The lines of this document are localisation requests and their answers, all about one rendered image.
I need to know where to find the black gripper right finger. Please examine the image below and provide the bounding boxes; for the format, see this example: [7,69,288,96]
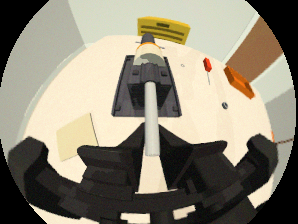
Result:
[158,124,227,190]

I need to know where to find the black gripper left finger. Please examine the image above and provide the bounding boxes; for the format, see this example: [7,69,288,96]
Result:
[77,123,145,193]

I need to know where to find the grey metal shaft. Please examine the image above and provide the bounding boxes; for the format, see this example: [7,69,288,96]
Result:
[145,81,161,157]

